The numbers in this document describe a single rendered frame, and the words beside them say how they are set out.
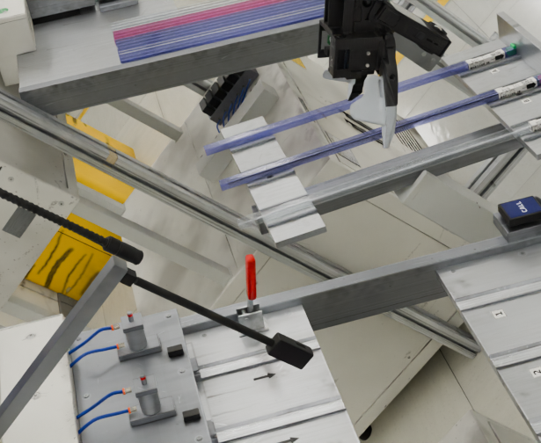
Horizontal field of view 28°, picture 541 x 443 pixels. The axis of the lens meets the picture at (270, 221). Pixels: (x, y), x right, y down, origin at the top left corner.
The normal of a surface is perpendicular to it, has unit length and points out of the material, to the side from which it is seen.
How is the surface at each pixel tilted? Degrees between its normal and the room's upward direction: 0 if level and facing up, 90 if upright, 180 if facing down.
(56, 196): 90
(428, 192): 90
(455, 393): 0
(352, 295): 90
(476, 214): 90
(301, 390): 45
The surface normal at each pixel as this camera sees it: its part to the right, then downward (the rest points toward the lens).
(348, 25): 0.25, 0.51
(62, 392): -0.14, -0.81
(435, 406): -0.77, -0.41
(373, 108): 0.22, -0.04
